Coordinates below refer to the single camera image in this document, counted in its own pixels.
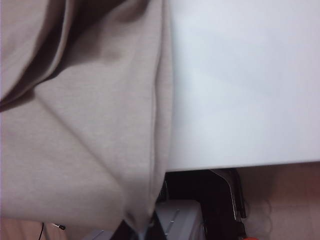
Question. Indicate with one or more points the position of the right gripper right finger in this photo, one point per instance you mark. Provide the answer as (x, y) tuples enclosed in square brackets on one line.
[(157, 227)]

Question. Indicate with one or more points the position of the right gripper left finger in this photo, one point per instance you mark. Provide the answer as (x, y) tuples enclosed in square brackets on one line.
[(126, 232)]

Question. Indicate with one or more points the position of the beige T-shirt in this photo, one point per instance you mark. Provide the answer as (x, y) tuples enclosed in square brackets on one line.
[(87, 125)]

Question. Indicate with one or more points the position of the black metal stand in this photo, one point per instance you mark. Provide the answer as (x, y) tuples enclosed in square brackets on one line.
[(215, 200)]

